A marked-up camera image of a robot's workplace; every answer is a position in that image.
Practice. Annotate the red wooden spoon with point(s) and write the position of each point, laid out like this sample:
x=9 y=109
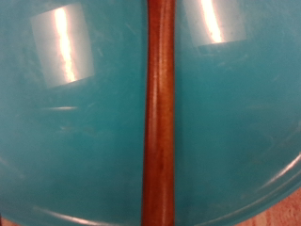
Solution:
x=159 y=119

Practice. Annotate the blue plastic plate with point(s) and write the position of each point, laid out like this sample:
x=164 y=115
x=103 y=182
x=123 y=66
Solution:
x=78 y=141

